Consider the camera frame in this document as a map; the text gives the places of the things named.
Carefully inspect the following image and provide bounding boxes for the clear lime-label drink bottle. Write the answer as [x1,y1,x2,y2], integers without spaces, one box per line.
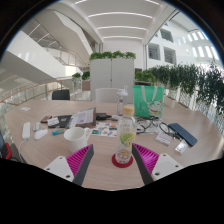
[114,103,138,164]

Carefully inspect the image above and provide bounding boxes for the brown planter with plants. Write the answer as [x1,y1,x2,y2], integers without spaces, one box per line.
[71,70,91,92]

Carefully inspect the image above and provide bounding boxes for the black pouch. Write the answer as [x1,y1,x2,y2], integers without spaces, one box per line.
[95,112,113,121]

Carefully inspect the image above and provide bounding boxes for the white chair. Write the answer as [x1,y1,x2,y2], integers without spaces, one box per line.
[94,87,122,104]

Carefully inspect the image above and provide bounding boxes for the green tote bag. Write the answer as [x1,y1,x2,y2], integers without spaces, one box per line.
[132,84,165,119]

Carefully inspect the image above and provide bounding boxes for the green hedge row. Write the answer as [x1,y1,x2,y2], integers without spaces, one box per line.
[146,63,224,117]

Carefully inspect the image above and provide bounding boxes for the white mug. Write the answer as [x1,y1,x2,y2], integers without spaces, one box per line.
[63,126,92,154]

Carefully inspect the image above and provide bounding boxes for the black chair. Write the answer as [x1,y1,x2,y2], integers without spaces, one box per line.
[51,89,71,101]

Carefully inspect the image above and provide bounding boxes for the low green shrub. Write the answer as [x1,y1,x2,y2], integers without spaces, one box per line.
[134,70,156,84]

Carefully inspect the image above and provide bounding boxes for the dark red phone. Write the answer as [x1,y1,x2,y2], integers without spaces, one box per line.
[40,115,53,124]

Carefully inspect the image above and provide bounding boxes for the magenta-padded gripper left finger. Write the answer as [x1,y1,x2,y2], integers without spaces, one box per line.
[43,143,95,187]

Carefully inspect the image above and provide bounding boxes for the small white packet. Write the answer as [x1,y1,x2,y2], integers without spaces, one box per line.
[175,139,189,155]

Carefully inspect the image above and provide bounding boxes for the flat round red coaster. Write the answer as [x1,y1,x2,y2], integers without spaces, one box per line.
[111,153,134,169]

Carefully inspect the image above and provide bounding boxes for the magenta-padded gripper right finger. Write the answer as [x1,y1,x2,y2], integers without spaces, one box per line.
[131,143,184,186]

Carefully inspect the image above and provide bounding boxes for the brown book with paper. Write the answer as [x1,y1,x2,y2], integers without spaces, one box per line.
[68,107,98,129]

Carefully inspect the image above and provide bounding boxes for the small blue green tube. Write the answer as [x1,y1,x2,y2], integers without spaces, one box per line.
[51,128,66,136]

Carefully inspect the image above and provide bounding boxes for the white cabinet with plants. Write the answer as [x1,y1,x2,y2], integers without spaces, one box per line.
[88,50,137,101]

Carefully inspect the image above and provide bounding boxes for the small white box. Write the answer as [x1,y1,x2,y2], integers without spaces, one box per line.
[47,117,60,128]

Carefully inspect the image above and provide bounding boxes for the ceiling strip lights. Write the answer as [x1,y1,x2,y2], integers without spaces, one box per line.
[73,0,161,40]

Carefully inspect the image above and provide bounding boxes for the black cables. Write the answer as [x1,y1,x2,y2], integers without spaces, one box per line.
[135,118,174,135]

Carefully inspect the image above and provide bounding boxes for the clear white-lid shaker bottle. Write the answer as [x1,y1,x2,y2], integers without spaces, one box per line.
[116,85,129,117]

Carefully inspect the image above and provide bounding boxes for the black notebook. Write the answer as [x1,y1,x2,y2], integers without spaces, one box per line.
[56,114,73,128]

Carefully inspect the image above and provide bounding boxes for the white card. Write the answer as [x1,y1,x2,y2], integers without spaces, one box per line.
[155,131,174,147]

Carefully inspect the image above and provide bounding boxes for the white power strip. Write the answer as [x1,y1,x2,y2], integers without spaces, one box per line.
[21,121,32,141]

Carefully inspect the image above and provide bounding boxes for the colourful sticker sheet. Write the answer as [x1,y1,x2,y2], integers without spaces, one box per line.
[89,121,118,138]

